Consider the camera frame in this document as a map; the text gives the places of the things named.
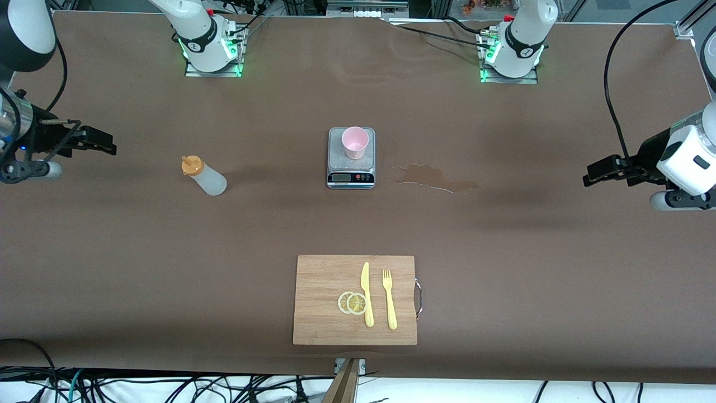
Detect translucent sauce bottle orange cap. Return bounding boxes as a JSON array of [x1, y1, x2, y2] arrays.
[[181, 155, 228, 196]]

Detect black cable across table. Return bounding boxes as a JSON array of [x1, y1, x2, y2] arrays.
[[386, 18, 494, 51]]

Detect pink plastic cup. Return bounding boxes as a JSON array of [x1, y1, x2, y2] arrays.
[[342, 127, 370, 161]]

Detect aluminium frame profile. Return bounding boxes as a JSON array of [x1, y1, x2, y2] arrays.
[[673, 0, 716, 39]]

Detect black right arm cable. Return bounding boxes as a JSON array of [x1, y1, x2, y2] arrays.
[[47, 38, 69, 114]]

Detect black looped floor cable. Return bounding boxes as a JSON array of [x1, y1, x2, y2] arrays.
[[0, 338, 59, 403]]

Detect silver digital kitchen scale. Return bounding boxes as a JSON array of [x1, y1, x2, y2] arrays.
[[327, 127, 376, 190]]

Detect wooden beam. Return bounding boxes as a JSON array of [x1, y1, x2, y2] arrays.
[[322, 358, 360, 403]]

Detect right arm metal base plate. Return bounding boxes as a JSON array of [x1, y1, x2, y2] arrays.
[[185, 25, 245, 78]]

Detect yellow plastic fork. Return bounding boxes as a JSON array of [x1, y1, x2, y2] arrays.
[[382, 269, 398, 330]]

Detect brown table cover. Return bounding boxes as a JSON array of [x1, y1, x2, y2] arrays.
[[0, 10, 716, 386]]

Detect yellow plastic knife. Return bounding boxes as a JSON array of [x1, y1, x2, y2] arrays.
[[361, 261, 375, 328]]

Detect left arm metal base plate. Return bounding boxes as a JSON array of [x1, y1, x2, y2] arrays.
[[479, 31, 539, 85]]

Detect wooden cutting board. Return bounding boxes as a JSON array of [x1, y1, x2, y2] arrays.
[[293, 255, 423, 346]]

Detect small metal bracket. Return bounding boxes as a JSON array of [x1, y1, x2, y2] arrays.
[[334, 358, 366, 377]]

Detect teal cable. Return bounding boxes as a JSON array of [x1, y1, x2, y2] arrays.
[[66, 368, 86, 403]]

